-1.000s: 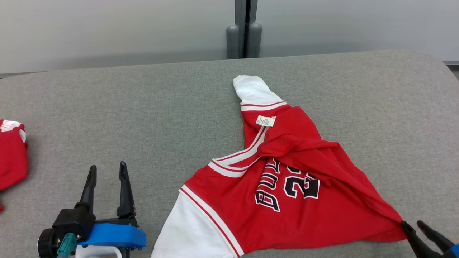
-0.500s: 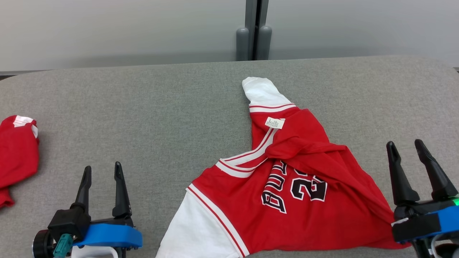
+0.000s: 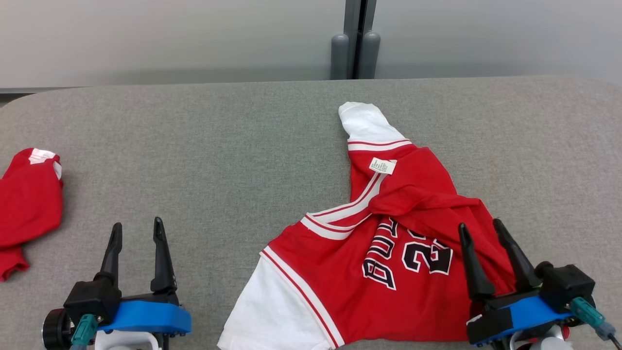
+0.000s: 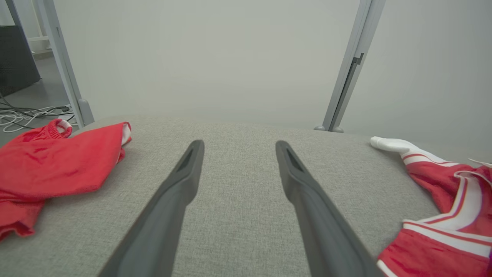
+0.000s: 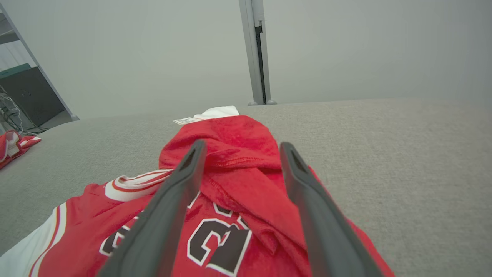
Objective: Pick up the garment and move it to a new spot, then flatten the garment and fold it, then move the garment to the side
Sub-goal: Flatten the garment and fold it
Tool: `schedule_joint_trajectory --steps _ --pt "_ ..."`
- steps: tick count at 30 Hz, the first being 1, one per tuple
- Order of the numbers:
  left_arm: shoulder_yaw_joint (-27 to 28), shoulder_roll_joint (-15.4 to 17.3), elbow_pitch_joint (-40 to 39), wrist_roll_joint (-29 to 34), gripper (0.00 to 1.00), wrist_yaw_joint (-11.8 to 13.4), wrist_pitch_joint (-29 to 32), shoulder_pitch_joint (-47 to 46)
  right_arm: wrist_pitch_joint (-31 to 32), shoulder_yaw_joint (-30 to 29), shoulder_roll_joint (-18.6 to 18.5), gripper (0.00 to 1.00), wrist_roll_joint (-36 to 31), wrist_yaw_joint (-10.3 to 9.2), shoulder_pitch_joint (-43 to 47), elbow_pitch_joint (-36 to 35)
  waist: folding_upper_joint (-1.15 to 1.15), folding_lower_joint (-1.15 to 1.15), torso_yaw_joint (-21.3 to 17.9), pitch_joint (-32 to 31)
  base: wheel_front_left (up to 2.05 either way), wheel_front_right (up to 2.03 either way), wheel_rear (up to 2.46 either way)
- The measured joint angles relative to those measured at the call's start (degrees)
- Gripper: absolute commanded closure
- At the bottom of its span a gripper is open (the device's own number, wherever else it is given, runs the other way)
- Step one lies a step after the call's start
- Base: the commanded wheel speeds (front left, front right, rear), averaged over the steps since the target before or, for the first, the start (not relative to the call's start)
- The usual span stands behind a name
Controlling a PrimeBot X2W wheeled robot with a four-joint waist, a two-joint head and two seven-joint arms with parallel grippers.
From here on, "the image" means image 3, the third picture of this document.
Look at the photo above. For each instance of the teal camera connector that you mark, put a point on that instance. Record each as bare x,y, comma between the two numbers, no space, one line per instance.
83,330
585,311

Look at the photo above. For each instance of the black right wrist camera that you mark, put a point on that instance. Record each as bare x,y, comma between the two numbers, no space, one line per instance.
566,287

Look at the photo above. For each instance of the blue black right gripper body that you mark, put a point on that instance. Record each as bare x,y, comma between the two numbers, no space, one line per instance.
525,311

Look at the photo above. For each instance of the grey metal partition post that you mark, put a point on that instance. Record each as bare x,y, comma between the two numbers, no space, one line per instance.
340,53

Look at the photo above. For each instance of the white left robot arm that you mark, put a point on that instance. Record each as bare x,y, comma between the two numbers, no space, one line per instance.
126,341

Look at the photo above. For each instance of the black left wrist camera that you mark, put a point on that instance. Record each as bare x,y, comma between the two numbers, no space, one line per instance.
90,299

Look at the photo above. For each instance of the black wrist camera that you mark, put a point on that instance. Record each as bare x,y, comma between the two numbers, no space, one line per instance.
90,299
566,287

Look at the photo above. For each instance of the grey partition base rail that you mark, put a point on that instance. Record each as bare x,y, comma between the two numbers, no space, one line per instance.
29,90

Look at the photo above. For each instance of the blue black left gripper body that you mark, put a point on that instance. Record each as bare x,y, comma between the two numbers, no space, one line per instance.
146,316

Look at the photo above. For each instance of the red white basketball jersey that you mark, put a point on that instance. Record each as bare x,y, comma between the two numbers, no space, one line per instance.
340,272

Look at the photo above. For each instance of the teal left camera connector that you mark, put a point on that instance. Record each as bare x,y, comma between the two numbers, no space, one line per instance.
83,330

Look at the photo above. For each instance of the teal right camera connector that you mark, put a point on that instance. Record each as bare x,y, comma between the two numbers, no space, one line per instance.
585,311

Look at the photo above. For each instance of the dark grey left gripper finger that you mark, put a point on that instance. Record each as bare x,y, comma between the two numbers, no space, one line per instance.
112,257
163,267

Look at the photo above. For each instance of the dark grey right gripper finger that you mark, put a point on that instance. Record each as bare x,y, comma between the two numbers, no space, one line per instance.
519,265
475,272

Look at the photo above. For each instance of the red white-trimmed shorts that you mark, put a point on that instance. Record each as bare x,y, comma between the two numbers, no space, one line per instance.
29,204

